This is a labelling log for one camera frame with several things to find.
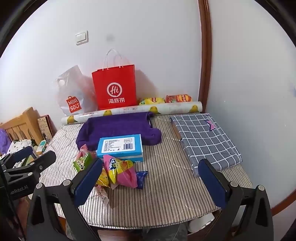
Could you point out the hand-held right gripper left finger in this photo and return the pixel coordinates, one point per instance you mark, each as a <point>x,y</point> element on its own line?
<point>86,183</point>

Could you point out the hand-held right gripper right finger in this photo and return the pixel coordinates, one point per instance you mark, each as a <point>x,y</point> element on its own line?
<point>212,185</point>

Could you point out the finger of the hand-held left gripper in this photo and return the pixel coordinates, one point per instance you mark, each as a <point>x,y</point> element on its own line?
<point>22,153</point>
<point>41,163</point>

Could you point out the green snack packet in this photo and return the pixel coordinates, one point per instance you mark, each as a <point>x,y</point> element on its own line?
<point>82,161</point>

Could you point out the light pink snack packet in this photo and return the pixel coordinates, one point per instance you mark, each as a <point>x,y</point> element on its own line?
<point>83,149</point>

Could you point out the pink and yellow snack packet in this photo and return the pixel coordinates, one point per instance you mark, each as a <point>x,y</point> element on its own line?
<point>122,171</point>

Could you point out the blue tissue pack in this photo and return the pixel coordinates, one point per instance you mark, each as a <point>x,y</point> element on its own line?
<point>118,146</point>

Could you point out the blue snack packet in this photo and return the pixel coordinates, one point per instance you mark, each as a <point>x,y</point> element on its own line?
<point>141,178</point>

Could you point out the white dotted cloth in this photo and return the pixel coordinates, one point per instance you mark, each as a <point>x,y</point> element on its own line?
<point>18,144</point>

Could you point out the teal and white box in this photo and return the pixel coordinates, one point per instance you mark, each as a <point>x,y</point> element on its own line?
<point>42,147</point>

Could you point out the white and pink printed packet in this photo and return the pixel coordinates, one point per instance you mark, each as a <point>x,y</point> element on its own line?
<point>100,194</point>

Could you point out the purple cloth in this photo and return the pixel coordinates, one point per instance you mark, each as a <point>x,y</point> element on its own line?
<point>4,141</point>

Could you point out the wooden headboard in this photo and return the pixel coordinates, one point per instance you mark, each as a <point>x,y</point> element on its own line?
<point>20,122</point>

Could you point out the patterned hardcover book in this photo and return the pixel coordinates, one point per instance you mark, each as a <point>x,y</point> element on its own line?
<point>45,127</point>

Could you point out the white container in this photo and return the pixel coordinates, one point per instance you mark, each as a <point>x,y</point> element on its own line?
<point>201,222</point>

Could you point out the grey striped quilt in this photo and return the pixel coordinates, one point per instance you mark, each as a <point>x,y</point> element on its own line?
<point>166,185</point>

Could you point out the grey checked folded cloth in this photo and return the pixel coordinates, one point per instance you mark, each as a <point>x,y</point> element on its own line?
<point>203,139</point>

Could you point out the purple towel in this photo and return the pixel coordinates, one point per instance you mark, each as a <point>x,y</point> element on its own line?
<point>115,127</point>

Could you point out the brown wooden baseboard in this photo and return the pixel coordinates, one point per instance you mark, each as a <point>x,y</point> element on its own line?
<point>284,205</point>

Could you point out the white plastic shopping bag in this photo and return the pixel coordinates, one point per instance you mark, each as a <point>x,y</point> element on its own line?
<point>69,92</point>

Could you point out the fruit-printed paper roll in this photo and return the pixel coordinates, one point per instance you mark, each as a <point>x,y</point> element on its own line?
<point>129,110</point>

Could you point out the orange chips bag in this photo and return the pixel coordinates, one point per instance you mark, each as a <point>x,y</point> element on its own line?
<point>179,98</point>

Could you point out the yellow chips bag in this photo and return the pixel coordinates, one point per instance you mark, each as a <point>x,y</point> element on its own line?
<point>151,101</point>

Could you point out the red paper shopping bag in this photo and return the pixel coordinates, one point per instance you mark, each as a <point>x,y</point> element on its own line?
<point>113,81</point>

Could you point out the brown wooden door frame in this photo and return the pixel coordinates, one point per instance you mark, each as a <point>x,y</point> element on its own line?
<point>204,58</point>

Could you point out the white light switch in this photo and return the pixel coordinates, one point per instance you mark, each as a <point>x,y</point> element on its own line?
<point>81,37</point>

